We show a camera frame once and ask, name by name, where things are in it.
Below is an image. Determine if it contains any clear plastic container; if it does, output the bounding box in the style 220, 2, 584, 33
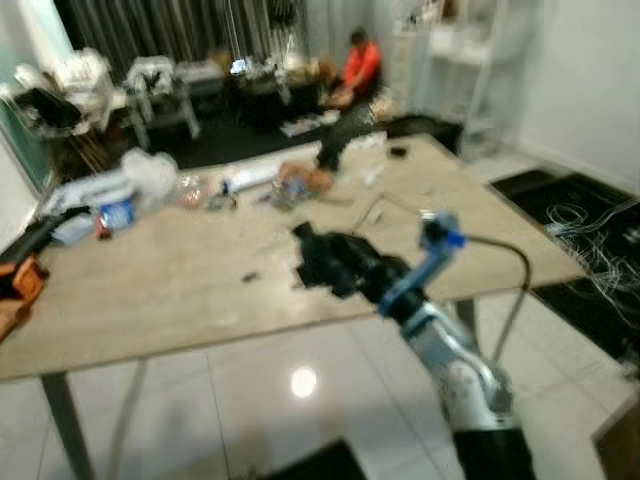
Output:
178, 174, 208, 208

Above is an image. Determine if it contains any long white box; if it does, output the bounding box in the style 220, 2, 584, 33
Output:
222, 160, 301, 193

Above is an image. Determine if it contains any blue and white packet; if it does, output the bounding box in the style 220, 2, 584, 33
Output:
97, 194, 137, 238

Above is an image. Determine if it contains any black object on stand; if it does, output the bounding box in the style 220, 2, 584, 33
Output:
314, 139, 347, 173

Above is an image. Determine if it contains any white folding chair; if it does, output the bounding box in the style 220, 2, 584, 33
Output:
125, 56, 201, 141

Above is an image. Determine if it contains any white plastic bag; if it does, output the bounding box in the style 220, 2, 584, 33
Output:
119, 147, 180, 208

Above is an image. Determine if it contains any crumpled brown paper trash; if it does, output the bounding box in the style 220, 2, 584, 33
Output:
268, 160, 338, 209

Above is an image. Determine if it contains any orange and black power tool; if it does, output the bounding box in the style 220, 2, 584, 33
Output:
0, 208, 93, 341

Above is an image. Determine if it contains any white shelf rack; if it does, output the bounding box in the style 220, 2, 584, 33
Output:
388, 0, 543, 133

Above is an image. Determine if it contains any wooden table with metal legs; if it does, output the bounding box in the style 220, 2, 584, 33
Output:
0, 133, 587, 480

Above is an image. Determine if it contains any white chair with black seat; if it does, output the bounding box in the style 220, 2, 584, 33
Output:
0, 63, 131, 161

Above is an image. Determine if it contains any person in orange shirt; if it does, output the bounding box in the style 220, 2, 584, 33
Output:
324, 27, 384, 110

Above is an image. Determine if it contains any grey curtain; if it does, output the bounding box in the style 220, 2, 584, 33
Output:
53, 0, 313, 73

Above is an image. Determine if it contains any black floor mat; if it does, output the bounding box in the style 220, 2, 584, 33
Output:
488, 170, 640, 363

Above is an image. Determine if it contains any brown cardboard box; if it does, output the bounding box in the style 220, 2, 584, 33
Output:
591, 394, 640, 480

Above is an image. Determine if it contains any black robot body part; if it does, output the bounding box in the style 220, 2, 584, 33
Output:
262, 437, 368, 480

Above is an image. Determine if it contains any white cable tangle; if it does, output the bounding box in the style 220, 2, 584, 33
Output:
545, 198, 640, 306

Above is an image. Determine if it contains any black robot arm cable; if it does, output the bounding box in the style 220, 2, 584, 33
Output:
463, 235, 533, 363

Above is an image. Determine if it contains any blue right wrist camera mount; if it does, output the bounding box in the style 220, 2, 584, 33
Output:
377, 211, 469, 320

